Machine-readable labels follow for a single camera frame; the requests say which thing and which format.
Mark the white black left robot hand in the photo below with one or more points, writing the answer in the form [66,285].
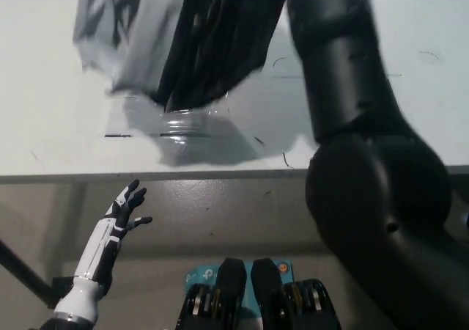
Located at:
[100,242]

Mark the grey black plastic bag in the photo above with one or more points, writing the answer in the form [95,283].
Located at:
[212,51]

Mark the black table leg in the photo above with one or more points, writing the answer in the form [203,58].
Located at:
[22,269]

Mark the black teal robot body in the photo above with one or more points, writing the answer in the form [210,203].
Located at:
[234,293]

